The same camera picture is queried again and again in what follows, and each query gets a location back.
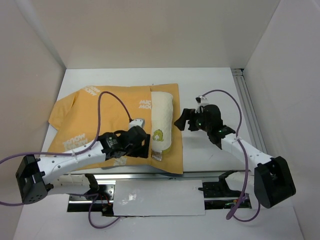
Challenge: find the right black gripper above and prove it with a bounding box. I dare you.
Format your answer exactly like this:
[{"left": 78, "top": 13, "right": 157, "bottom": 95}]
[{"left": 173, "top": 108, "right": 211, "bottom": 133}]

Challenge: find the cream quilted pillow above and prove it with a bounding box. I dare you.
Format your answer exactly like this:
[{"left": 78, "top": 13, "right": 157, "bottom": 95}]
[{"left": 151, "top": 91, "right": 174, "bottom": 162}]

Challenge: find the orange pillowcase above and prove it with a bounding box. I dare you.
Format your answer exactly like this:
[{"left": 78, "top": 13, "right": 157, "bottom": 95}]
[{"left": 47, "top": 83, "right": 185, "bottom": 175}]

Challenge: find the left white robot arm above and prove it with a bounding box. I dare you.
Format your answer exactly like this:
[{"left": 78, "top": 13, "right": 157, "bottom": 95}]
[{"left": 15, "top": 126, "right": 151, "bottom": 205}]

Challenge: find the white cover plate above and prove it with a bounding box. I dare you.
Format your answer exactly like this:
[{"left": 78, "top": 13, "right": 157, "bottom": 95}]
[{"left": 113, "top": 180, "right": 206, "bottom": 217}]

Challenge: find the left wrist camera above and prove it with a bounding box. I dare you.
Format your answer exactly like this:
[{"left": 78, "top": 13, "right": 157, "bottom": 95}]
[{"left": 128, "top": 118, "right": 145, "bottom": 129}]

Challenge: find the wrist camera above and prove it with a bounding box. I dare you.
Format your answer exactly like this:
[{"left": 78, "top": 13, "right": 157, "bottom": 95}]
[
  {"left": 195, "top": 95, "right": 209, "bottom": 112},
  {"left": 128, "top": 118, "right": 145, "bottom": 129}
]

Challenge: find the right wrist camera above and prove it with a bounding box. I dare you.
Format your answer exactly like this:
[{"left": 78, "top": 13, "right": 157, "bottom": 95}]
[{"left": 195, "top": 95, "right": 209, "bottom": 112}]

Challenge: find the aluminium mounting rail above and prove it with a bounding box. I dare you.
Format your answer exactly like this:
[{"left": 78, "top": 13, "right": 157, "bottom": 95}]
[{"left": 67, "top": 169, "right": 233, "bottom": 203}]

